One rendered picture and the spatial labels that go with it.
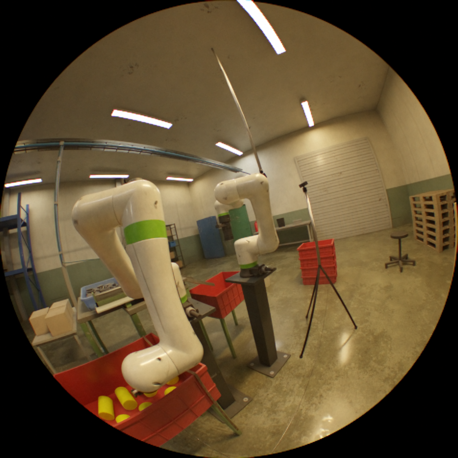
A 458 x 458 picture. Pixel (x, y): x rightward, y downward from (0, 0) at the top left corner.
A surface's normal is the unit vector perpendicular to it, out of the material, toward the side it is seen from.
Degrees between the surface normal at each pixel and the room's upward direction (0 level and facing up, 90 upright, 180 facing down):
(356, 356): 0
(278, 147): 90
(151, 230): 86
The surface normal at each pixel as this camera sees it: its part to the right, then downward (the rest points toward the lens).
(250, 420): -0.23, -0.97
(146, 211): 0.59, -0.25
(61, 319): 0.79, -0.18
